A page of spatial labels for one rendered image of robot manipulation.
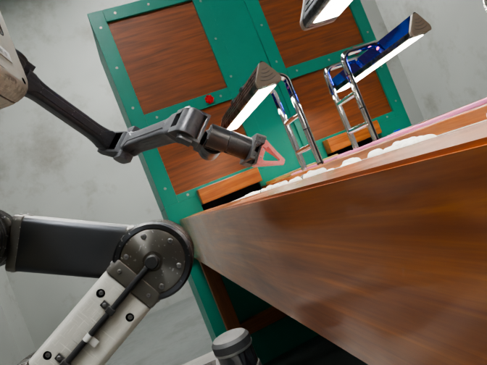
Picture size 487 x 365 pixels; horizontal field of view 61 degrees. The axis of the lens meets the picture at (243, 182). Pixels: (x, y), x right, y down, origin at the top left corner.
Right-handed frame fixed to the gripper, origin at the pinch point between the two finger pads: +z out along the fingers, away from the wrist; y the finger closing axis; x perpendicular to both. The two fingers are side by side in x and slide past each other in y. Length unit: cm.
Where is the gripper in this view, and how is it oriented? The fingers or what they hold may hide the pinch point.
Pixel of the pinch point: (281, 161)
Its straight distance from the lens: 105.0
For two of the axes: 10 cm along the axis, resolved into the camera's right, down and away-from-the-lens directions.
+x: -2.9, 9.4, -1.7
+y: -2.5, 1.0, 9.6
